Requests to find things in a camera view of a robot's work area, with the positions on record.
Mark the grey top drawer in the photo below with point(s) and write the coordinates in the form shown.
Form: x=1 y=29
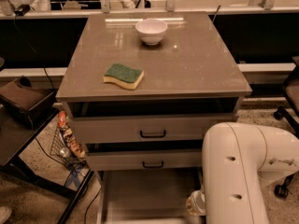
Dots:
x=145 y=128

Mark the black wire basket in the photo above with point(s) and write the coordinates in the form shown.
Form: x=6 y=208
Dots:
x=61 y=152

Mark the white ceramic bowl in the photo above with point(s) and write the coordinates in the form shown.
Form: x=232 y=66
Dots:
x=151 y=31

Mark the black power adapter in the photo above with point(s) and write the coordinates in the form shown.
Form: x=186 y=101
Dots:
x=22 y=10

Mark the dark box on table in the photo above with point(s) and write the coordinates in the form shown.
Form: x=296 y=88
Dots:
x=25 y=103

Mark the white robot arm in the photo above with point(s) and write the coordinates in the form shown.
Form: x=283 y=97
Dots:
x=238 y=160

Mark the grey middle drawer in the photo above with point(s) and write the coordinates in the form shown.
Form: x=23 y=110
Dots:
x=149 y=159

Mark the snack bag in basket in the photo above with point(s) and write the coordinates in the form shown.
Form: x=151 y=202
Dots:
x=68 y=136

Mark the grey drawer cabinet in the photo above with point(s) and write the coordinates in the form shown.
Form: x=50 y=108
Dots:
x=189 y=72

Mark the green yellow sponge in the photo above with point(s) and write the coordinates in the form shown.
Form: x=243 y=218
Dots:
x=123 y=76

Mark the grey drawer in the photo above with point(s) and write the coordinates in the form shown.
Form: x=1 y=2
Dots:
x=150 y=196
x=149 y=159
x=145 y=128

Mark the white shoe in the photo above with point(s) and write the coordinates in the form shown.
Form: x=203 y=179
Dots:
x=5 y=213

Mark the grey bottom drawer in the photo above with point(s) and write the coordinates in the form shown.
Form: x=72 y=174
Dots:
x=150 y=196

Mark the black side table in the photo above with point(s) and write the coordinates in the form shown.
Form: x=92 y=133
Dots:
x=14 y=139

